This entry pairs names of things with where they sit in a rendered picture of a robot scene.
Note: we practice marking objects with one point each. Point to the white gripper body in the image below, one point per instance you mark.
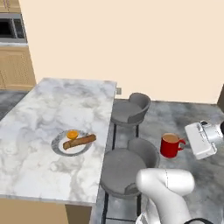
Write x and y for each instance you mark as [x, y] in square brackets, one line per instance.
[199, 141]

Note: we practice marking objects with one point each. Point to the grey wall socket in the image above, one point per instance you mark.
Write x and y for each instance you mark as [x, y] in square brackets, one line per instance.
[118, 91]

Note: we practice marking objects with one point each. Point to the red mug of coffee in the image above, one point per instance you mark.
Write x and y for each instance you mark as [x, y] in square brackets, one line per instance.
[169, 147]

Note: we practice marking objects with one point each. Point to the orange fruit half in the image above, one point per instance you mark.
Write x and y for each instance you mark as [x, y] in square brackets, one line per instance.
[72, 134]

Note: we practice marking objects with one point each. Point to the brown baguette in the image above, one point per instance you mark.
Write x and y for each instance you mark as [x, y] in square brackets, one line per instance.
[80, 141]

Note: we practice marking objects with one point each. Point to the silver microwave oven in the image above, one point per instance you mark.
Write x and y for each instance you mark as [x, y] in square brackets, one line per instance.
[11, 28]

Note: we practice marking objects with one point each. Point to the light wood cupboard run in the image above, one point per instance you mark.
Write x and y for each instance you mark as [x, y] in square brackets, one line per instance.
[16, 68]

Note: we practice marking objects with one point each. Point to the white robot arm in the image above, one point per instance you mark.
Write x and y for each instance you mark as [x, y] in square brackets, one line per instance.
[169, 192]

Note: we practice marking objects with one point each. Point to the dark brown panel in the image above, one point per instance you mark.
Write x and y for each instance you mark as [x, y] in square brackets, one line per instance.
[221, 99]

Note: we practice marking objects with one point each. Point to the grey stool with backrest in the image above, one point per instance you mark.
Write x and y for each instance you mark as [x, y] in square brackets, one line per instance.
[124, 170]
[128, 112]

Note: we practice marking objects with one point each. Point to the light wood counter base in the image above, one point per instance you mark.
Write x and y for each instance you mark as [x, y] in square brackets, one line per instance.
[35, 212]

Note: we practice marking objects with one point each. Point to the grey and white plate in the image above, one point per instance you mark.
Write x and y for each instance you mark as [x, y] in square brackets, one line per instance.
[76, 149]

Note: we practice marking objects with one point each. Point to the light wood wall cupboard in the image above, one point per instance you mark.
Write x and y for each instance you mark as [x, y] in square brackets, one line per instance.
[8, 5]

